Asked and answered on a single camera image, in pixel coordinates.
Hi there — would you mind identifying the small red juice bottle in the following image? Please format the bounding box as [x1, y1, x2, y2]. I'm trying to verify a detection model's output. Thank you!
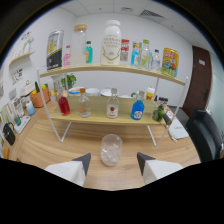
[57, 91, 71, 117]

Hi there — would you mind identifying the yellow drink can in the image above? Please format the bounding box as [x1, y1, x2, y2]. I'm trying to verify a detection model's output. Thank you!
[161, 47, 180, 78]

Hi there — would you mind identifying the green cup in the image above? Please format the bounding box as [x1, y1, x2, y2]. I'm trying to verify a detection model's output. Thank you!
[13, 114, 22, 127]

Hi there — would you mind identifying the white zip pouch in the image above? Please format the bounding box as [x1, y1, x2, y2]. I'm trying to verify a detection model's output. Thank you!
[167, 117, 190, 140]

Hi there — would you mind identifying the dark muddler cork end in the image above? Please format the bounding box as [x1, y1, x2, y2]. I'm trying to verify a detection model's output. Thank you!
[162, 112, 173, 126]

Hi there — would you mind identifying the glass jar of limes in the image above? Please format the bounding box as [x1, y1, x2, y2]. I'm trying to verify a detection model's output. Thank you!
[151, 103, 167, 123]

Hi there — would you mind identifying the black armchair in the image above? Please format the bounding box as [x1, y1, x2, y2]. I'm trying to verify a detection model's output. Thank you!
[185, 108, 224, 163]

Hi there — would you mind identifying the white kitchen scale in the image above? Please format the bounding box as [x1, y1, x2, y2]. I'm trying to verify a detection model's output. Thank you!
[13, 114, 32, 135]

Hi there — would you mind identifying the blue liquor bottle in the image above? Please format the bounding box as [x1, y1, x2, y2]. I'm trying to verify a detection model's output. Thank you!
[130, 90, 146, 121]

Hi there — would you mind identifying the black kettle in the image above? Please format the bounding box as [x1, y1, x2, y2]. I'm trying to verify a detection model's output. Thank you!
[2, 121, 17, 146]

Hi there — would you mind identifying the two-tier wooden shelf rack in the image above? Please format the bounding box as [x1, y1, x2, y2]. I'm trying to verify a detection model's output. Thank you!
[36, 63, 189, 148]

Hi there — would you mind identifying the light blue white container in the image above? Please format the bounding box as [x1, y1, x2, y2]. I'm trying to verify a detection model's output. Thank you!
[25, 100, 36, 116]

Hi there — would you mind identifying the clear bottle red label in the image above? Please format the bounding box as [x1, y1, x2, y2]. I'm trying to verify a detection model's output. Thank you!
[106, 87, 120, 120]

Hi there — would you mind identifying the orange storage basket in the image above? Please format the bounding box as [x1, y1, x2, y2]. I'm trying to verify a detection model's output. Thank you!
[29, 87, 51, 108]

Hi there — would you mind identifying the bowl with blue rim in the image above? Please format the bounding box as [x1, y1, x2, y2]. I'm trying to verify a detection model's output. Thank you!
[67, 86, 85, 98]

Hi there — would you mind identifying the white bowl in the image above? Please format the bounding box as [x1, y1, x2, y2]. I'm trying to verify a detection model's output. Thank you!
[84, 87, 101, 98]

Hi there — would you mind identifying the bowl with silver lid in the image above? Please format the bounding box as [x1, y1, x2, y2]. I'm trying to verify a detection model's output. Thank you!
[100, 87, 116, 98]

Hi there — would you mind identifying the green potted plant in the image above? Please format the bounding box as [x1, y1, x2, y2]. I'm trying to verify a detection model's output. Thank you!
[60, 73, 78, 90]

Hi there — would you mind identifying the white cooking pot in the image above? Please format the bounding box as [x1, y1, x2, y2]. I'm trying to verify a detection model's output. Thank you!
[20, 79, 36, 98]

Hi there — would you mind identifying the brown door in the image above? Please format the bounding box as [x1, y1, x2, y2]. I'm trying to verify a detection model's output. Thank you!
[182, 45, 213, 118]

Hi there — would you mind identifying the small water bottle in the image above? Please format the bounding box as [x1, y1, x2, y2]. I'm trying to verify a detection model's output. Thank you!
[151, 49, 162, 72]

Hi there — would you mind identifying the small pink bottle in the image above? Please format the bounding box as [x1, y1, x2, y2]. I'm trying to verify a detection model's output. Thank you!
[63, 44, 72, 68]

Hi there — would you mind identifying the light blue drink bottle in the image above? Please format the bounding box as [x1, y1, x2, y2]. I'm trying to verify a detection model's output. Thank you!
[130, 41, 141, 67]

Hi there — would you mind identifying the small teal bottle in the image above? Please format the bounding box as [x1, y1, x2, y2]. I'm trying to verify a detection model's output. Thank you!
[85, 40, 94, 65]

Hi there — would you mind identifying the QR code sheet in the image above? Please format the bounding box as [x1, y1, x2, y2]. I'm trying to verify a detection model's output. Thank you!
[119, 51, 130, 63]

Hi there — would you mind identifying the black and yellow can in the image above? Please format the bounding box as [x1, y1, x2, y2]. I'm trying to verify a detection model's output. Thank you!
[46, 29, 65, 71]

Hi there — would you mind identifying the glass jar cork lid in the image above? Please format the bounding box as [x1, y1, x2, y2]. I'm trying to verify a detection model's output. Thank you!
[71, 23, 88, 67]

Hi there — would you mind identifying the large white bottle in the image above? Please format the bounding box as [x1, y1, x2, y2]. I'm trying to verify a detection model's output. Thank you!
[100, 19, 123, 66]

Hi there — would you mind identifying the ceiling air vent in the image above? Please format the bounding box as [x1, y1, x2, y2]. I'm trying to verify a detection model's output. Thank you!
[139, 9, 164, 19]

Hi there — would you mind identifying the drawing sheet on wall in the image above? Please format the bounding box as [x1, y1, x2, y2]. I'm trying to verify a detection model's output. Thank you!
[11, 68, 24, 85]

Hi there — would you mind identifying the wooden wall shelf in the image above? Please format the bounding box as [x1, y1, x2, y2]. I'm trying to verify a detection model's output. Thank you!
[9, 49, 36, 67]

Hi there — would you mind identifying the red wall poster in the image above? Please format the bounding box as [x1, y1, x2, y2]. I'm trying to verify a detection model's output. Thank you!
[120, 38, 130, 53]

